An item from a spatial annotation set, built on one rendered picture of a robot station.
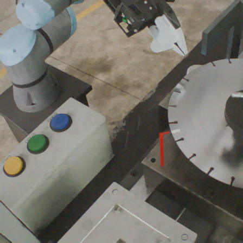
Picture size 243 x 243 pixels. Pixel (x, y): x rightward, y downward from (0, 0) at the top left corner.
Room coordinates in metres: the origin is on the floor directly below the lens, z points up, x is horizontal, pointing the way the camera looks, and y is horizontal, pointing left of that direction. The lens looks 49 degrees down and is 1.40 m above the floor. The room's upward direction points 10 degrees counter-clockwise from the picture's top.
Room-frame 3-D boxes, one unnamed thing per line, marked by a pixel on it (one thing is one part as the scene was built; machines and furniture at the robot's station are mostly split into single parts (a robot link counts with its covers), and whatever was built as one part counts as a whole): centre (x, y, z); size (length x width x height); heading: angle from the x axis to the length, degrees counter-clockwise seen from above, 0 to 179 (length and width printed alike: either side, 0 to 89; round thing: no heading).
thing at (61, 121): (0.46, 0.13, 0.90); 0.04 x 0.04 x 0.02
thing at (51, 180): (0.40, 0.17, 0.82); 0.28 x 0.11 x 0.15; 133
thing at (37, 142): (0.41, 0.18, 0.90); 0.04 x 0.04 x 0.02
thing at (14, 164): (0.36, 0.23, 0.90); 0.04 x 0.04 x 0.02
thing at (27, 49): (0.74, 0.24, 0.91); 0.13 x 0.12 x 0.14; 140
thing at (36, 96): (0.73, 0.24, 0.80); 0.15 x 0.15 x 0.10
